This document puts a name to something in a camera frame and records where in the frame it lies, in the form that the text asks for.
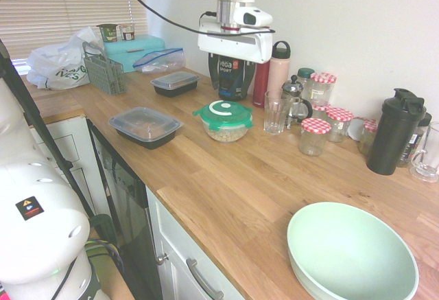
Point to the narrow black takeaway container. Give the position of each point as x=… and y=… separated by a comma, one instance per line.
x=175, y=85

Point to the brown yoghurt cup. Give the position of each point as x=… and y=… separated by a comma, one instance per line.
x=127, y=33

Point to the pink bottle with black cap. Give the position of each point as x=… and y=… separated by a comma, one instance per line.
x=279, y=73

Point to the clear glass mug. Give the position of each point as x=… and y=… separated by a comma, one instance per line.
x=428, y=156

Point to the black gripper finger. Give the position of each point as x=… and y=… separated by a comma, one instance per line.
x=214, y=73
x=249, y=78

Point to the green round container lid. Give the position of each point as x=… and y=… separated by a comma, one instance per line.
x=223, y=111

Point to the labelled jar red checked lid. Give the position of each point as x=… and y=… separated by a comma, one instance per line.
x=337, y=125

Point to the white cabinet drawer front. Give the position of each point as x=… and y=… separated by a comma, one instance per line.
x=178, y=241

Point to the dark green box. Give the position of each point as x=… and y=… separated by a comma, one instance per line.
x=101, y=228

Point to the clear drinking glass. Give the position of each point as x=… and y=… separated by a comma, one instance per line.
x=276, y=114

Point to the white panelled cabinet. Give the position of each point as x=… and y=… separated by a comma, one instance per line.
x=72, y=149

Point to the spice jar with black cap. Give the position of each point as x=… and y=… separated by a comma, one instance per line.
x=413, y=145

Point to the wide black takeaway container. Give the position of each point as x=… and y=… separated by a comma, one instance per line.
x=144, y=125

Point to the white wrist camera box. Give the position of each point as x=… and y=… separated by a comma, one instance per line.
x=255, y=16

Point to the empty jar red checked lid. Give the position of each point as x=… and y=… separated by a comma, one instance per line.
x=313, y=138

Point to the clear bottle with green cap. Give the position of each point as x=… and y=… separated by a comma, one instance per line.
x=304, y=77

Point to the black Vega protein tub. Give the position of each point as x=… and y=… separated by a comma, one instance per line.
x=231, y=77

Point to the silver round cabinet knob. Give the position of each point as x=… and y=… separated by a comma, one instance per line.
x=162, y=259

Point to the white plastic shopping bag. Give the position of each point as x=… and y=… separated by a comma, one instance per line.
x=58, y=63

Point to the tall jar red checked lid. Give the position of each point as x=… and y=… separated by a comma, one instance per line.
x=322, y=90

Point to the clear zip-lock bag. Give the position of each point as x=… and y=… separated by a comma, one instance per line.
x=161, y=61

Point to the small jar red checked lid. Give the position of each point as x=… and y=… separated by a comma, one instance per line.
x=319, y=109

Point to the clear food container with cereal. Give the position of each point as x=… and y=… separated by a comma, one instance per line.
x=224, y=135

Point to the red water bottle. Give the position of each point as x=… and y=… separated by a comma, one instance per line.
x=261, y=83

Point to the grey plastic cutlery basket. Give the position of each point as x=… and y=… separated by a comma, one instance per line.
x=106, y=75

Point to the black shaker bottle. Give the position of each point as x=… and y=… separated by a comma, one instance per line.
x=391, y=135

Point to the beige window blind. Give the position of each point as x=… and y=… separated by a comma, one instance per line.
x=51, y=5

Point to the black dishwasher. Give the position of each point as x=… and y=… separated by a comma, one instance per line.
x=133, y=217

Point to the green yoghurt cup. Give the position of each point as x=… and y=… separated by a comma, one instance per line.
x=108, y=33

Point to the glass French press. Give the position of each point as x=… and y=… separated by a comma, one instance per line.
x=296, y=104

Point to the spice-filled jar red checked lid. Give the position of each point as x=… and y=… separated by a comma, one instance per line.
x=368, y=135

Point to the black camera tripod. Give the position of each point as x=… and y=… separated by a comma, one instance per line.
x=33, y=107

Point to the teal bread box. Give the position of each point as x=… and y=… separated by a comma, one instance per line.
x=137, y=53

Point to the white round lid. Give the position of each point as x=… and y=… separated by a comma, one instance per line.
x=356, y=129

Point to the large pale green bowl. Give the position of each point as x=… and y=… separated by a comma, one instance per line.
x=353, y=255

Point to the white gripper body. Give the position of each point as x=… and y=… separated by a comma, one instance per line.
x=233, y=46

